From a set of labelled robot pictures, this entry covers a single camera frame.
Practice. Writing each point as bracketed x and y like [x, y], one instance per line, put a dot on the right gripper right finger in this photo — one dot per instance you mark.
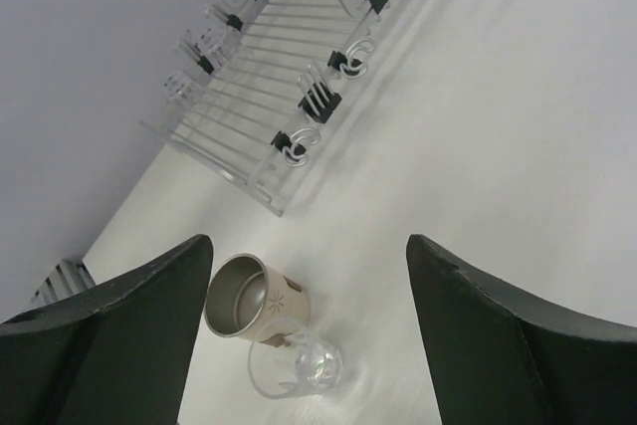
[500, 355]

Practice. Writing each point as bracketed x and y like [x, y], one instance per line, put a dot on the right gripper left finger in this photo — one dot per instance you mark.
[118, 353]

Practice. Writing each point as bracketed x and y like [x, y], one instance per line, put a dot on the clear plastic cup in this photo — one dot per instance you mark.
[288, 360]

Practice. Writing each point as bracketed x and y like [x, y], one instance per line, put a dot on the clear acrylic dish rack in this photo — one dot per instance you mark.
[268, 85]

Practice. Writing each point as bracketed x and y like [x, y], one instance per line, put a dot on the steel cup left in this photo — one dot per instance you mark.
[249, 300]

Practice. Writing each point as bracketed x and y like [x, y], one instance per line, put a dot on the aluminium mounting rail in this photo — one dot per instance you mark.
[68, 279]

